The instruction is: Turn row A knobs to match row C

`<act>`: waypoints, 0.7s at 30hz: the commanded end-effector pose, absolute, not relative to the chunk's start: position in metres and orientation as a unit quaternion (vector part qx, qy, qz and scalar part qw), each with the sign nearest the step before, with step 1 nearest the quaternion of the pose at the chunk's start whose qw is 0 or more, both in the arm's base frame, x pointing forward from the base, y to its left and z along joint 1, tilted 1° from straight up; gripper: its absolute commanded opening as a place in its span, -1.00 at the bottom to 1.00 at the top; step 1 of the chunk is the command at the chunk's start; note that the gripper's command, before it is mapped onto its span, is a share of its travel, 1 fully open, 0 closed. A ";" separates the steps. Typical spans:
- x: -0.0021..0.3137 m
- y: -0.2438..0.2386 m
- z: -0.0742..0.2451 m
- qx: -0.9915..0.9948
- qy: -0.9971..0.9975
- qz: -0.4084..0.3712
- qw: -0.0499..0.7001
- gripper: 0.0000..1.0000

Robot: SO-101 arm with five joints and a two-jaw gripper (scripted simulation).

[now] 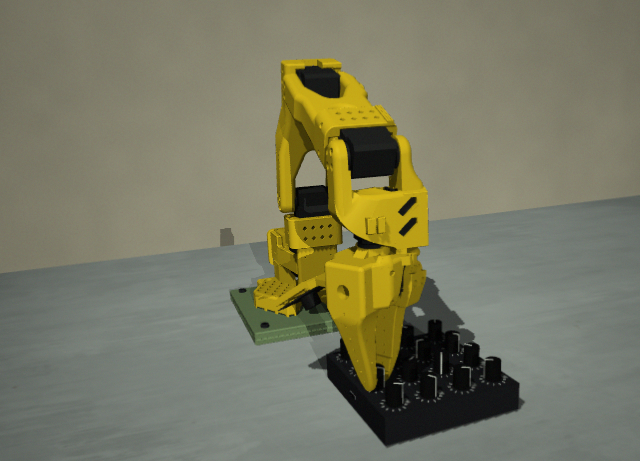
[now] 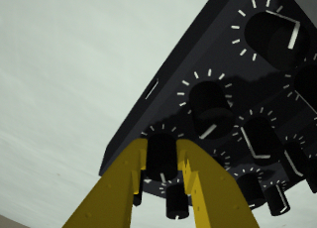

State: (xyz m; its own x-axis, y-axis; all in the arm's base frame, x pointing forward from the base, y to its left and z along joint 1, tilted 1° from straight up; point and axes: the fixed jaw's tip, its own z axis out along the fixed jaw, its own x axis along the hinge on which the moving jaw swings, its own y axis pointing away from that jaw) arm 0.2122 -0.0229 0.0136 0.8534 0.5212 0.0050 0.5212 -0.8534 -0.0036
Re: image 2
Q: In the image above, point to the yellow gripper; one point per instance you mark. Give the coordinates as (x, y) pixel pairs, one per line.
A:
(216, 198)

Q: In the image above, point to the black knob box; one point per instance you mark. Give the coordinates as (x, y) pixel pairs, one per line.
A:
(250, 58)

